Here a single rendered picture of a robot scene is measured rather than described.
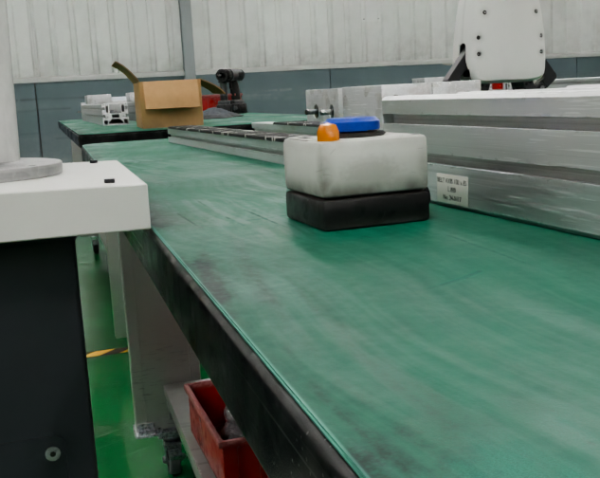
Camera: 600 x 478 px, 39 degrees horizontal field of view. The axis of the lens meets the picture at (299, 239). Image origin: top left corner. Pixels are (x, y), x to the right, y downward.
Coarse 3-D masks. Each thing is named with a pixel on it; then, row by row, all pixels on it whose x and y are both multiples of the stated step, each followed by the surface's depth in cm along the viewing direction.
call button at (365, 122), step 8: (328, 120) 60; (336, 120) 59; (344, 120) 59; (352, 120) 59; (360, 120) 59; (368, 120) 59; (376, 120) 60; (344, 128) 59; (352, 128) 59; (360, 128) 59; (368, 128) 59; (376, 128) 60
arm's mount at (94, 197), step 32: (96, 160) 85; (0, 192) 59; (32, 192) 60; (64, 192) 60; (96, 192) 61; (128, 192) 61; (0, 224) 59; (32, 224) 60; (64, 224) 61; (96, 224) 61; (128, 224) 62
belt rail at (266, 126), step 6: (252, 126) 190; (258, 126) 186; (264, 126) 181; (270, 126) 177; (276, 126) 174; (282, 126) 170; (288, 126) 166; (294, 126) 163; (300, 126) 160; (306, 126) 157; (276, 132) 176; (282, 132) 172; (288, 132) 169; (294, 132) 166; (300, 132) 162; (306, 132) 157; (312, 132) 154
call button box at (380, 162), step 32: (288, 160) 62; (320, 160) 56; (352, 160) 57; (384, 160) 57; (416, 160) 58; (288, 192) 63; (320, 192) 57; (352, 192) 57; (384, 192) 58; (416, 192) 59; (320, 224) 57; (352, 224) 57; (384, 224) 58
